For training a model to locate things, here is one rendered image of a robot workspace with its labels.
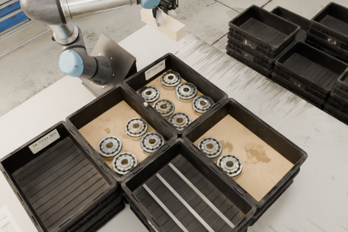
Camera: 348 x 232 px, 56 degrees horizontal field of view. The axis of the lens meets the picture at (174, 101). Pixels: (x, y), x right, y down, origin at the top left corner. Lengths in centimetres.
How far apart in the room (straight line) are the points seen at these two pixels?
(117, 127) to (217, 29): 200
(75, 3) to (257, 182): 95
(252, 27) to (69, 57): 143
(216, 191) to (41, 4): 92
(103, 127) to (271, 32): 148
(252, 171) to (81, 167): 70
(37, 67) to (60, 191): 193
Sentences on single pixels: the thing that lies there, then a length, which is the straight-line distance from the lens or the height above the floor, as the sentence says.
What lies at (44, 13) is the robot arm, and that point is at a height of 137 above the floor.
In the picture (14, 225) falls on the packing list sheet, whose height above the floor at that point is 70.
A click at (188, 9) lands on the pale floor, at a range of 352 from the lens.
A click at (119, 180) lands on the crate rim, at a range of 125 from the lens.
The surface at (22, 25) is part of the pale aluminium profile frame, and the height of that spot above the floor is 30.
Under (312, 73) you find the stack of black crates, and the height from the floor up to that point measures 38.
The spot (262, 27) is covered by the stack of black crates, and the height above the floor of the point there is 49.
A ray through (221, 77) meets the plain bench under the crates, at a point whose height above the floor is 70.
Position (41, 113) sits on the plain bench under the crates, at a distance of 184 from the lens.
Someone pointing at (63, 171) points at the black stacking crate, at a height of 83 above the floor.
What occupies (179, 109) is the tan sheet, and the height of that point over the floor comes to 83.
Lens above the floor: 203
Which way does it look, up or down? 51 degrees down
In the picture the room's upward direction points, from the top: 3 degrees counter-clockwise
